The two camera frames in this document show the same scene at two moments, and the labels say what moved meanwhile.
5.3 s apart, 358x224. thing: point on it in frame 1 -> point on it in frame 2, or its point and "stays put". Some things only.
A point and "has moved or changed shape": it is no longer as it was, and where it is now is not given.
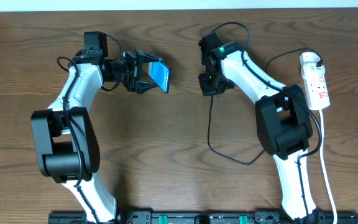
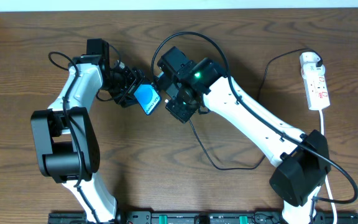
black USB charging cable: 265,71 has moved or changed shape
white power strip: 316,85 stays put
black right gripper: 209,88 -> 173,91
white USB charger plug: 309,57 stays put
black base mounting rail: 207,217 stays put
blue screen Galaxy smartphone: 161,74 has moved or changed shape
